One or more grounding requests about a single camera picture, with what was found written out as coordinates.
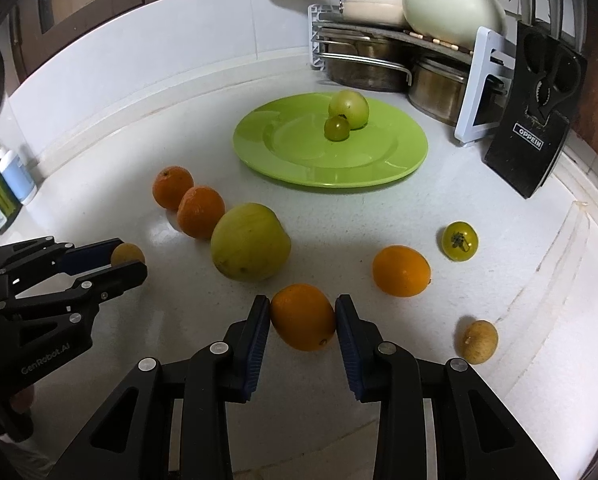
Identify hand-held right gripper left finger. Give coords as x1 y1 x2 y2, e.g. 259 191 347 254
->
46 295 272 480

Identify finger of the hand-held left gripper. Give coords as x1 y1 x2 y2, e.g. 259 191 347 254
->
0 261 148 321
0 236 124 281

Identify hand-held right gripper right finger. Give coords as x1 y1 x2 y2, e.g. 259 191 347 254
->
334 294 562 480

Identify brown round fruit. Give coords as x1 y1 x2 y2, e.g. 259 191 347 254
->
454 320 500 365
110 243 146 267

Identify orange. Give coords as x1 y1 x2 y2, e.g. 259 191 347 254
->
270 283 337 352
372 245 432 298

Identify orange mandarin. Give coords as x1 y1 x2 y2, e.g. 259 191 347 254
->
152 166 194 210
177 186 226 239

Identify large yellow-green round fruit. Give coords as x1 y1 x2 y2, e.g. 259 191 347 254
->
210 203 292 282

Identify green tomato with stem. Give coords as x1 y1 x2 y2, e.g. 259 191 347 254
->
441 221 480 262

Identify green plate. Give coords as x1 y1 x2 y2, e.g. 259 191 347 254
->
232 92 428 190

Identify small green tomato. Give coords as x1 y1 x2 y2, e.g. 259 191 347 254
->
324 115 351 142

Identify large green tomato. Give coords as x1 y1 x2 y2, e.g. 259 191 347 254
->
328 89 370 129

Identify person's left hand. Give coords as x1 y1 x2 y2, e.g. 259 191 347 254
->
10 386 36 417

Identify white and blue bottle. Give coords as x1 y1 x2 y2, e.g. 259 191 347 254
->
0 150 38 205

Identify brown wooden cabinet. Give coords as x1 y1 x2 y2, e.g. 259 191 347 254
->
9 0 274 78

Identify black knife block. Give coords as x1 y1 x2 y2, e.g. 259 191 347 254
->
484 21 588 200

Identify steel pot with lid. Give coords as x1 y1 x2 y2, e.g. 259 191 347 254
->
409 57 507 126

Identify wooden bead trivet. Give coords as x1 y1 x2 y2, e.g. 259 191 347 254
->
406 30 472 52

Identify black scissors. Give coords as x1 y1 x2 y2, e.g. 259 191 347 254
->
524 35 582 126

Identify white corner rack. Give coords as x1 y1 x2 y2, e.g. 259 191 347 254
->
307 4 517 148

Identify cream pan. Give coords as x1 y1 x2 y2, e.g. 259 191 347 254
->
266 0 410 27

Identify white ceramic pot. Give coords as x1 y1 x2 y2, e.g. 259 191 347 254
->
402 0 512 47

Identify steel pot with wire handle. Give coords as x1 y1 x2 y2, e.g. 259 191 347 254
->
324 55 412 92

